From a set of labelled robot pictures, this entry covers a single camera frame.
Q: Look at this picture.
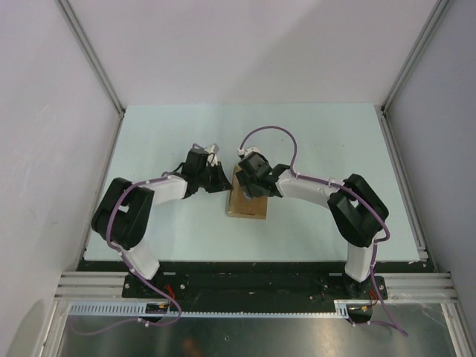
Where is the aluminium front rail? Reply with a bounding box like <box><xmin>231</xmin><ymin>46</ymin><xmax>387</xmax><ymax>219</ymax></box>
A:
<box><xmin>54</xmin><ymin>271</ymin><xmax>458</xmax><ymax>303</ymax></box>

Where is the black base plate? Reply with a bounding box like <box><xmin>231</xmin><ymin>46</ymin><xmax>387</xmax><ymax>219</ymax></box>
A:
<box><xmin>77</xmin><ymin>260</ymin><xmax>388</xmax><ymax>314</ymax></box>

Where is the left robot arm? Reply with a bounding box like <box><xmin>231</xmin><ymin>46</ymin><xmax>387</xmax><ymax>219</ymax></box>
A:
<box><xmin>91</xmin><ymin>144</ymin><xmax>232</xmax><ymax>298</ymax></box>

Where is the left aluminium frame post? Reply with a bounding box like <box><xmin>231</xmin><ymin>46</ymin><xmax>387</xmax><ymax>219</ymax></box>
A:
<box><xmin>54</xmin><ymin>0</ymin><xmax>126</xmax><ymax>118</ymax></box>

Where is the white slotted cable duct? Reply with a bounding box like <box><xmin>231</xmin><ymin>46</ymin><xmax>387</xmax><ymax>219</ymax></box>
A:
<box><xmin>68</xmin><ymin>299</ymin><xmax>353</xmax><ymax>319</ymax></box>

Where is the aluminium frame post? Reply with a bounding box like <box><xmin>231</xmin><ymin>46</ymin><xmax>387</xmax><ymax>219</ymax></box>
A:
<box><xmin>54</xmin><ymin>0</ymin><xmax>126</xmax><ymax>118</ymax></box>
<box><xmin>380</xmin><ymin>0</ymin><xmax>454</xmax><ymax>114</ymax></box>

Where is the brown cardboard express box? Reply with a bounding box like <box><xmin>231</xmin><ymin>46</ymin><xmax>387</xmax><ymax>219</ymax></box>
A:
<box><xmin>226</xmin><ymin>164</ymin><xmax>268</xmax><ymax>220</ymax></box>

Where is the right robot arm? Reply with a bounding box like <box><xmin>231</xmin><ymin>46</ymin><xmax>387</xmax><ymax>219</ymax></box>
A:
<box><xmin>236</xmin><ymin>150</ymin><xmax>390</xmax><ymax>298</ymax></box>

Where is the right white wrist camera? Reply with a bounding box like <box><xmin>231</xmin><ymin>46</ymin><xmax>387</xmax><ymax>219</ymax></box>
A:
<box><xmin>237</xmin><ymin>147</ymin><xmax>260</xmax><ymax>158</ymax></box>

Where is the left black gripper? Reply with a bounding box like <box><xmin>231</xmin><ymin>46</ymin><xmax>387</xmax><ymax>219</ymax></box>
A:
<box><xmin>196</xmin><ymin>161</ymin><xmax>232</xmax><ymax>193</ymax></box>

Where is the right aluminium frame post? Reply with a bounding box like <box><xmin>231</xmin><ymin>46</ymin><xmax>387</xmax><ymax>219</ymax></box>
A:
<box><xmin>380</xmin><ymin>0</ymin><xmax>454</xmax><ymax>114</ymax></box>

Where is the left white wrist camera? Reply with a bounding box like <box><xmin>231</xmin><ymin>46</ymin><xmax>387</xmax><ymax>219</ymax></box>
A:
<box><xmin>205</xmin><ymin>144</ymin><xmax>219</xmax><ymax>167</ymax></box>

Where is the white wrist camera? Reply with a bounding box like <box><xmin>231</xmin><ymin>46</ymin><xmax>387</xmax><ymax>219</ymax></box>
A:
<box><xmin>205</xmin><ymin>144</ymin><xmax>219</xmax><ymax>167</ymax></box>
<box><xmin>237</xmin><ymin>147</ymin><xmax>260</xmax><ymax>158</ymax></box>

